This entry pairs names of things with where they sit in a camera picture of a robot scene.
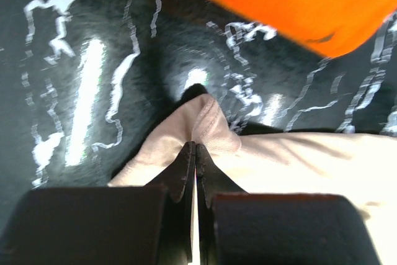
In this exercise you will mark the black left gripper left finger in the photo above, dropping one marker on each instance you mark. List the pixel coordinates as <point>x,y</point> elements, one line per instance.
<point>150,224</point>

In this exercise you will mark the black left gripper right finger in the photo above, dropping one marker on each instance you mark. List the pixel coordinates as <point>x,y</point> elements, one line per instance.
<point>236,227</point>

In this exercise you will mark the beige t shirt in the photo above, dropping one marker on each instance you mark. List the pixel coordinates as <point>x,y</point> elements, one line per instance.
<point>361,167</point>

